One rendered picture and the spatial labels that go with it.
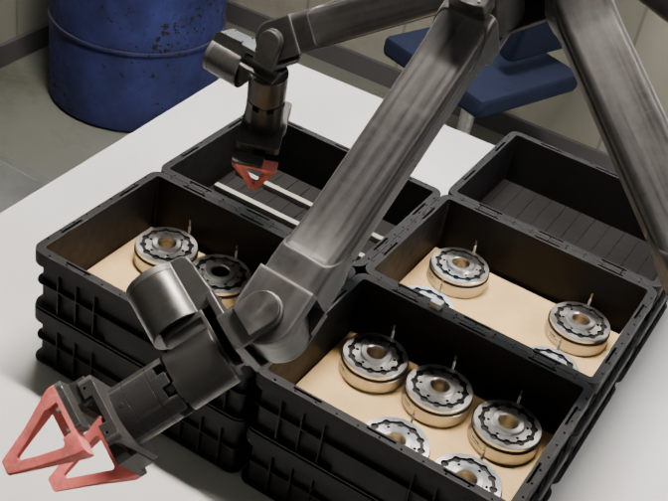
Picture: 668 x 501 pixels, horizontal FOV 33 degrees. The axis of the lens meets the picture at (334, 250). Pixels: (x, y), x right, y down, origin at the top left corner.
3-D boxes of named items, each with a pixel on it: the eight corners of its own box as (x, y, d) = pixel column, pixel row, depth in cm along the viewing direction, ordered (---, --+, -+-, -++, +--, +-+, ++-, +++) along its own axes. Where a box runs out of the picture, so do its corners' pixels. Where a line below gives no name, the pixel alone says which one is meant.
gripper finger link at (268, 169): (229, 194, 176) (232, 153, 168) (238, 160, 180) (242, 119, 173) (271, 203, 176) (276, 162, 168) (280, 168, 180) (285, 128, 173)
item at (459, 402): (481, 385, 172) (482, 382, 172) (457, 424, 164) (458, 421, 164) (420, 357, 175) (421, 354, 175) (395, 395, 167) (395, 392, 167)
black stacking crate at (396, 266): (635, 344, 194) (657, 292, 187) (573, 443, 172) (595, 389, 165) (430, 247, 207) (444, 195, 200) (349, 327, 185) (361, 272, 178)
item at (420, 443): (440, 441, 161) (441, 438, 161) (409, 484, 154) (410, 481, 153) (379, 409, 164) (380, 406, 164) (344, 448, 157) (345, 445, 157)
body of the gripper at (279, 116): (235, 150, 171) (238, 115, 165) (248, 101, 177) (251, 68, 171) (277, 158, 171) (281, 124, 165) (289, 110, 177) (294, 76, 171)
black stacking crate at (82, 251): (346, 327, 185) (358, 272, 178) (241, 429, 163) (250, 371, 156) (151, 227, 198) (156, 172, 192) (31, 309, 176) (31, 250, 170)
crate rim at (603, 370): (655, 300, 188) (660, 289, 187) (592, 399, 166) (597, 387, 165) (441, 203, 202) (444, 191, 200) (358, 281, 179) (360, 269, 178)
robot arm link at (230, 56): (282, 37, 157) (311, 28, 164) (216, -1, 160) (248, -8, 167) (254, 112, 163) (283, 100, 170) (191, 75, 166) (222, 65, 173)
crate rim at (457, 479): (592, 399, 166) (597, 387, 165) (510, 527, 144) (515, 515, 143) (358, 281, 179) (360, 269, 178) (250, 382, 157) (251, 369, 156)
